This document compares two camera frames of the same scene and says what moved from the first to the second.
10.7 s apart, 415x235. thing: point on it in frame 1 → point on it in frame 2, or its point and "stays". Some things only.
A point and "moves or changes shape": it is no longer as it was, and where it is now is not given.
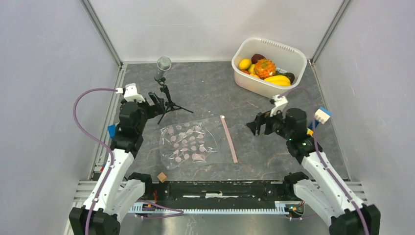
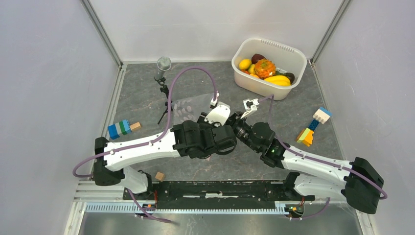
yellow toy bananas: x=278 y=80 stays
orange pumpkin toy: x=264 y=68 stays
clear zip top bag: x=196 y=143 moves or changes shape
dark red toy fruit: x=256 y=57 stays
